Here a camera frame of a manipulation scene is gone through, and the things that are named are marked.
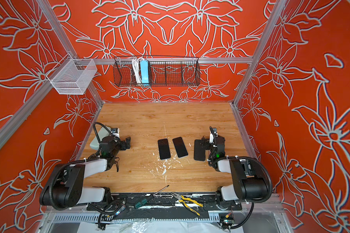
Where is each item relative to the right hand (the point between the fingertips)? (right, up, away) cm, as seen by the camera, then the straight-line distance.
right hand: (211, 134), depth 92 cm
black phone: (-31, -10, +1) cm, 33 cm away
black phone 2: (-21, -8, +1) cm, 22 cm away
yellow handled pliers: (-21, -31, -18) cm, 41 cm away
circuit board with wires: (+1, -39, -23) cm, 46 cm away
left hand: (-58, -2, +1) cm, 58 cm away
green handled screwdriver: (-41, -32, -20) cm, 55 cm away
